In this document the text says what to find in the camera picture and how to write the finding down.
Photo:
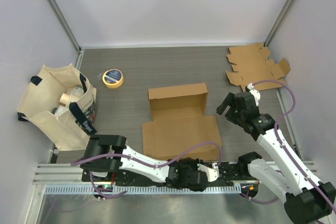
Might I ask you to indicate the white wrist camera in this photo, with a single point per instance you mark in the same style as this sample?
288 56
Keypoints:
256 94
212 171

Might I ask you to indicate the right aluminium frame post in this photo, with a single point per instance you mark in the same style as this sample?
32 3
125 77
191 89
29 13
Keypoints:
279 20

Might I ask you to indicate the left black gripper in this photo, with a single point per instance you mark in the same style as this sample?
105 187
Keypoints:
189 160

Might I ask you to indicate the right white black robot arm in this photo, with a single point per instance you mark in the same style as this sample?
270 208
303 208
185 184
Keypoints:
305 197

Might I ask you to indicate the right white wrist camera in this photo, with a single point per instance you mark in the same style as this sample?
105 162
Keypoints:
256 94

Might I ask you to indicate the left aluminium frame post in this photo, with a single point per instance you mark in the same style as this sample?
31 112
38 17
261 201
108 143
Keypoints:
64 24

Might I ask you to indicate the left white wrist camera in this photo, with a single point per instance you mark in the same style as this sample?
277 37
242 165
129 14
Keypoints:
212 171

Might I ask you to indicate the yellow masking tape roll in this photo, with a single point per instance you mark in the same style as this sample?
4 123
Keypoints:
113 78

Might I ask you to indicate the cardboard tube in bag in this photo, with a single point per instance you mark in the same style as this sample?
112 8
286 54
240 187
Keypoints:
65 99

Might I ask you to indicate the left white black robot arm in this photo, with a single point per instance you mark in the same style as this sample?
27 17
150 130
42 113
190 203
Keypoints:
110 154

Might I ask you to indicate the white slotted cable duct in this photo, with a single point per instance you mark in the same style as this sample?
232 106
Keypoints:
86 189

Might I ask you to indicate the large brown cardboard box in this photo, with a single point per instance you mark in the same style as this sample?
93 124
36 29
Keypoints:
179 124

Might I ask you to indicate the aluminium frame post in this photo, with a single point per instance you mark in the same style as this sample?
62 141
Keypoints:
64 24
279 20

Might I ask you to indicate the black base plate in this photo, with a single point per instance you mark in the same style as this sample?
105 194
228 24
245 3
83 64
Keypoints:
229 173

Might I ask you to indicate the beige canvas tote bag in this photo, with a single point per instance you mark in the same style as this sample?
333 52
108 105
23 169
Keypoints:
68 127

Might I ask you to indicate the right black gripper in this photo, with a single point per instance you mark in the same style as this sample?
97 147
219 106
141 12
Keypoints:
229 100

